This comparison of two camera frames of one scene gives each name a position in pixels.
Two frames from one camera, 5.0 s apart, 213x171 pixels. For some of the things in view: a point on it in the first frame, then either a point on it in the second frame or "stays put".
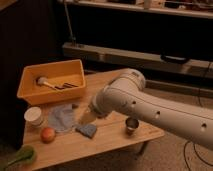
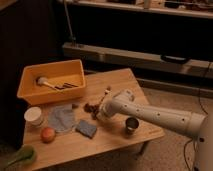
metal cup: x=131 y=125 stays put
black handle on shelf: x=164 y=58 stays put
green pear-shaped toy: x=25 y=153 stays put
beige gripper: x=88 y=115 → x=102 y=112
